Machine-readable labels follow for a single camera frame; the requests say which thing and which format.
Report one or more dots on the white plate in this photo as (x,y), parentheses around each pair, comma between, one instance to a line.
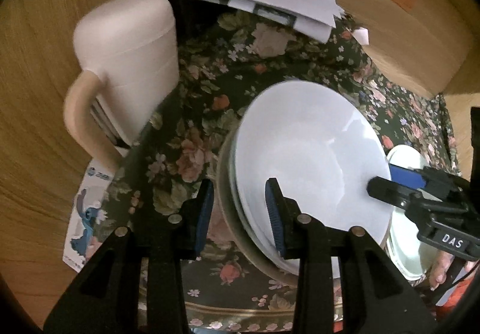
(311,153)

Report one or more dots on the blue cartoon sticker card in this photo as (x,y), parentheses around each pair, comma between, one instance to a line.
(88,214)

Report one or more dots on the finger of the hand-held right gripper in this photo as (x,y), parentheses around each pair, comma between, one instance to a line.
(393,193)
(407,177)

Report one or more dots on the person's right hand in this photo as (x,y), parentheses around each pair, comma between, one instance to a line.
(442,272)

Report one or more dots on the stack of notebooks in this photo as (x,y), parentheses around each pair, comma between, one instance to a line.
(107,123)

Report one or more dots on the pink mug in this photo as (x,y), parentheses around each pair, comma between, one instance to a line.
(131,56)

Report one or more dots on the dark brown plate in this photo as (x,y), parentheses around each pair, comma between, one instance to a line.
(231,221)

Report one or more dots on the small pink paper box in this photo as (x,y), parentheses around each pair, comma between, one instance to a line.
(362,35)

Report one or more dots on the floral tablecloth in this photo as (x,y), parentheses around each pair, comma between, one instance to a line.
(202,112)

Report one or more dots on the mint green bowl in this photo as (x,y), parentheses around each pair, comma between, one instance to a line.
(407,163)

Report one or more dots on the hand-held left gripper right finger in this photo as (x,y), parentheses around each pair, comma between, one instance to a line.
(273,214)

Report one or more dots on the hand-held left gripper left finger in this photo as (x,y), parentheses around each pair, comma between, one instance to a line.
(204,214)

